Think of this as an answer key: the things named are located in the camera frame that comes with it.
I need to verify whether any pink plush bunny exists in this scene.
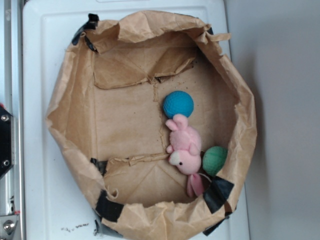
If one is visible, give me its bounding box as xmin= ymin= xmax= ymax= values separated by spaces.
xmin=165 ymin=114 xmax=205 ymax=198

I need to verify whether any white plastic tray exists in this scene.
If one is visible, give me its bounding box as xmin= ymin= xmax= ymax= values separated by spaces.
xmin=21 ymin=0 xmax=252 ymax=240

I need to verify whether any brown paper bag bin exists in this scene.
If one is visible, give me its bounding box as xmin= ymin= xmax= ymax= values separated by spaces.
xmin=45 ymin=10 xmax=257 ymax=240

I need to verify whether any silver aluminium frame rail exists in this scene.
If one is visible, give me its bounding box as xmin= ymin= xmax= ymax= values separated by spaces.
xmin=0 ymin=0 xmax=26 ymax=240

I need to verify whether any blue foam ball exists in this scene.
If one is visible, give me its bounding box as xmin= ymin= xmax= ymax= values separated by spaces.
xmin=162 ymin=91 xmax=194 ymax=119

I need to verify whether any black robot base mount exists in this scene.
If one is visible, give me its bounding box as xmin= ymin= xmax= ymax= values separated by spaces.
xmin=0 ymin=104 xmax=13 ymax=179

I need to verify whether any green foam ball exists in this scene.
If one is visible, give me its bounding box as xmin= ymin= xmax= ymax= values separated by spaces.
xmin=202 ymin=146 xmax=228 ymax=177

